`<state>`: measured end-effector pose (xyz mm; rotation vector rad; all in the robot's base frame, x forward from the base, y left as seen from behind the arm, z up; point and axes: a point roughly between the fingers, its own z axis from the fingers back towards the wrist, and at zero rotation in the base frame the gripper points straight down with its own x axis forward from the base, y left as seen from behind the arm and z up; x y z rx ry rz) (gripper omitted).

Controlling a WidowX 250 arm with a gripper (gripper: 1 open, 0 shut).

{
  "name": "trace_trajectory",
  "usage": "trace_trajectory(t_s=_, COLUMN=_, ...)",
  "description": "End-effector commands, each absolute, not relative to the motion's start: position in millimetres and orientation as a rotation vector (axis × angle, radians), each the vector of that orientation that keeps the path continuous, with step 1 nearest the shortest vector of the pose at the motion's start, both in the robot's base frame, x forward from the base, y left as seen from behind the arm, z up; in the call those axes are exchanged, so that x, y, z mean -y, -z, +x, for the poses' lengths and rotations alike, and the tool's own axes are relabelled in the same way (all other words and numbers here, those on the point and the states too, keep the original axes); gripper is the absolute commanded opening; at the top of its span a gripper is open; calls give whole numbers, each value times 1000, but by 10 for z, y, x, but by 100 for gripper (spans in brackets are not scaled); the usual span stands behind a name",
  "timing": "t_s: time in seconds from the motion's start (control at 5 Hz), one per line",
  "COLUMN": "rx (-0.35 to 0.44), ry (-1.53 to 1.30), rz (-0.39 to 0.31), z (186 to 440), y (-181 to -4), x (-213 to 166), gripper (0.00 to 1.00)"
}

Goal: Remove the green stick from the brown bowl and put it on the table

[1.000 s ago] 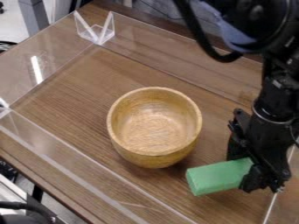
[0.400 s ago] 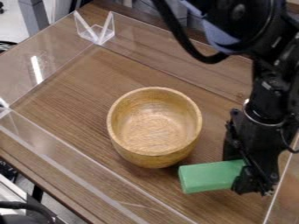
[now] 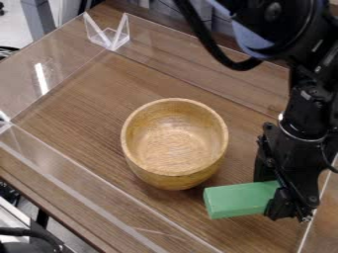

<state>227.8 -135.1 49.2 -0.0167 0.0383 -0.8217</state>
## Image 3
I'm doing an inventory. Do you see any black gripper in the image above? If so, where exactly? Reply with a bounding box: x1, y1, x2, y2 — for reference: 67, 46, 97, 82
252, 122, 335, 223

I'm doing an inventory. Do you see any green rectangular block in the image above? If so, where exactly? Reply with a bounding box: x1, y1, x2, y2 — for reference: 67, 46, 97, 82
202, 181, 279, 219

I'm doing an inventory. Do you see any brown wooden bowl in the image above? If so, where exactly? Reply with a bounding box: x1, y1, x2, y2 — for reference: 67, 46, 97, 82
120, 98, 229, 191

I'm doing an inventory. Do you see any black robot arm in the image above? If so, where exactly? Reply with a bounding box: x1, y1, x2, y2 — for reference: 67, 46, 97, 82
172, 0, 338, 221

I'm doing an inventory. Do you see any black table clamp mount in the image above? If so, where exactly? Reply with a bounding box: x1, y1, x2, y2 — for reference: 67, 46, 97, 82
0, 227, 76, 253

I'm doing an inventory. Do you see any clear acrylic corner bracket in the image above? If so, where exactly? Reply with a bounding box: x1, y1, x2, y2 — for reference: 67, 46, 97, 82
82, 12, 130, 51

